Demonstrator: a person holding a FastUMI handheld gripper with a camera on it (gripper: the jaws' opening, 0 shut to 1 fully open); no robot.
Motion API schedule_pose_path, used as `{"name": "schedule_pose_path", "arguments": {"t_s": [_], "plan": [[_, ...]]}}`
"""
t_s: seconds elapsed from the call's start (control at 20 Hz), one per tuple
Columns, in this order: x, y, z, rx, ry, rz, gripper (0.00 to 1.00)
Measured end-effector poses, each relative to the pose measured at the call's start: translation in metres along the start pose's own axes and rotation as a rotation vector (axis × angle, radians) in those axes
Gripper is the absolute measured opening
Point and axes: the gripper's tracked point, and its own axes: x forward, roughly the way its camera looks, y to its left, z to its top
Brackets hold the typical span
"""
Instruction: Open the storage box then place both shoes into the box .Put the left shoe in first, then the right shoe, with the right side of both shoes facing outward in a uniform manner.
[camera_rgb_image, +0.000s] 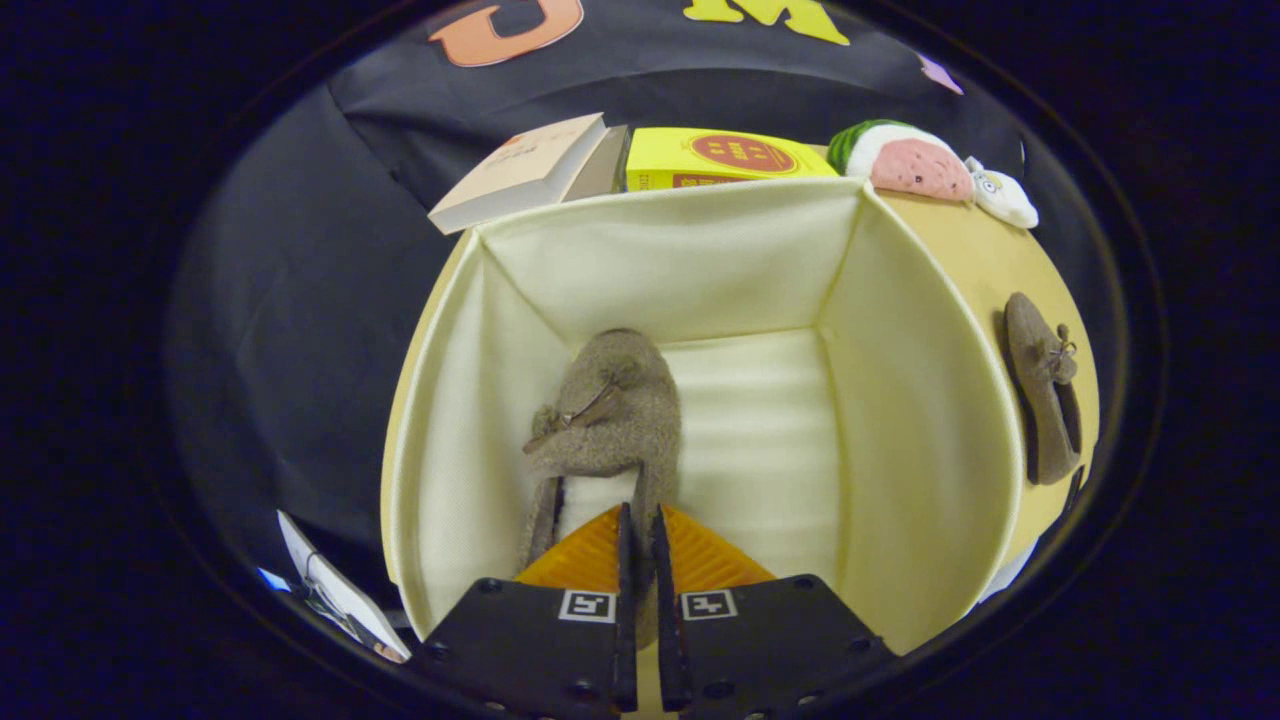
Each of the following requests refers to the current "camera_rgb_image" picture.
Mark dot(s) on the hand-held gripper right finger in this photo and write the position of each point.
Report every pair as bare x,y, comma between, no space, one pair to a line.
770,645

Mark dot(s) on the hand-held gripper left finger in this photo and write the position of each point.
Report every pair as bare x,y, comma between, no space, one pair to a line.
530,650

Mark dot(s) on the brown shoe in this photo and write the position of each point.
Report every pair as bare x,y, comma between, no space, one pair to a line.
1035,380
620,410

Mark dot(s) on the cream fabric storage box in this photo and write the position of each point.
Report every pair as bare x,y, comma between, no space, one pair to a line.
760,260

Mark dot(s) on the black backdrop cloth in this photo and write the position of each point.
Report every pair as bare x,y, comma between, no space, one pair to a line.
300,300

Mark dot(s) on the yellow book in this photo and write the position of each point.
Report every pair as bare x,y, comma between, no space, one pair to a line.
720,155

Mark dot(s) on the watermelon slice plush toy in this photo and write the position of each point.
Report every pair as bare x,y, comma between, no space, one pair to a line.
915,165

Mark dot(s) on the white plush toy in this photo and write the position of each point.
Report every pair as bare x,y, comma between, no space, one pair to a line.
1005,200

